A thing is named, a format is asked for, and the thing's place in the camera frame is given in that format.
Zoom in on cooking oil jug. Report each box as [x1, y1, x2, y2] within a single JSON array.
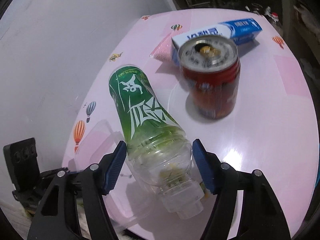
[[265, 7, 284, 37]]

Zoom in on pink scouring sponge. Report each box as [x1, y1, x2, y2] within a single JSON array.
[[150, 33, 172, 62]]

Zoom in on green label plastic bottle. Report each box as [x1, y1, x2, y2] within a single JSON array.
[[109, 64, 204, 219]]

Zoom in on blue toothpaste box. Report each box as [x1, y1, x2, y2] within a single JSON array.
[[171, 18, 263, 66]]

